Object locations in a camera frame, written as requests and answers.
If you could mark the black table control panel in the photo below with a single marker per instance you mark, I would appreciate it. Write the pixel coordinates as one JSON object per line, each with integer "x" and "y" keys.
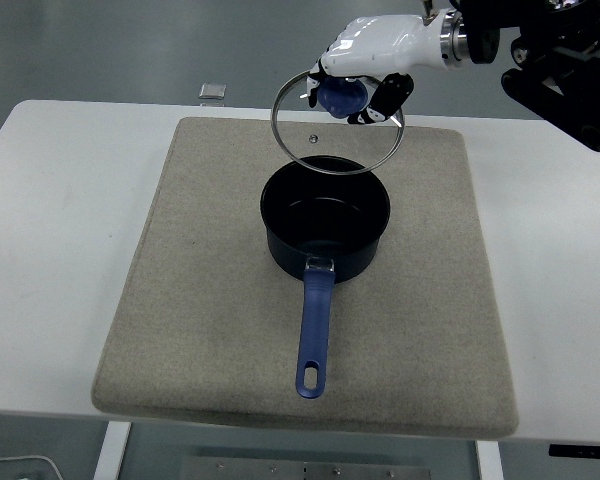
{"x": 585, "y": 451}

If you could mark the small silver square object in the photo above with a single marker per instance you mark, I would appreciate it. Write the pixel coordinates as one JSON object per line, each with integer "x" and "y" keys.
{"x": 213, "y": 90}

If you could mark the white table leg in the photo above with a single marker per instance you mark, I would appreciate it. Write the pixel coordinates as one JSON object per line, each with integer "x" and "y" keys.
{"x": 489, "y": 462}
{"x": 111, "y": 450}

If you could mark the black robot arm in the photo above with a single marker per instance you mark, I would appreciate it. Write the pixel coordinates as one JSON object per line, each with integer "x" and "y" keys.
{"x": 560, "y": 50}

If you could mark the beige fabric mat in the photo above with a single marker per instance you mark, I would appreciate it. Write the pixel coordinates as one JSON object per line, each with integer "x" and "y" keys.
{"x": 205, "y": 300}

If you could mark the glass lid with blue knob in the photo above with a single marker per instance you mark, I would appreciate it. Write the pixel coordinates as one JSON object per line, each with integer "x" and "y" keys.
{"x": 342, "y": 97}

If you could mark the white rounded object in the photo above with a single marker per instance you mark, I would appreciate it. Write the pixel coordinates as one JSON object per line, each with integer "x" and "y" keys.
{"x": 15, "y": 469}

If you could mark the grey metal plate with screws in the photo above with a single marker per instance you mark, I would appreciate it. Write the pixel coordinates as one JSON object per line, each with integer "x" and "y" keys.
{"x": 305, "y": 470}

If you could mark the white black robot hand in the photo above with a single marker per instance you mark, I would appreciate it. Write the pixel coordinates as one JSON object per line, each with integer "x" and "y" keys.
{"x": 385, "y": 45}

